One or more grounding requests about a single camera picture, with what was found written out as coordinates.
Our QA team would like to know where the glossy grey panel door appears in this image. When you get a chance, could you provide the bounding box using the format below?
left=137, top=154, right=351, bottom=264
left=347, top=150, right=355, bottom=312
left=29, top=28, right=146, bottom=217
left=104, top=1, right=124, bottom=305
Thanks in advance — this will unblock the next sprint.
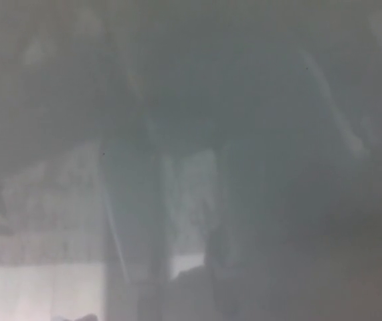
left=0, top=0, right=382, bottom=321

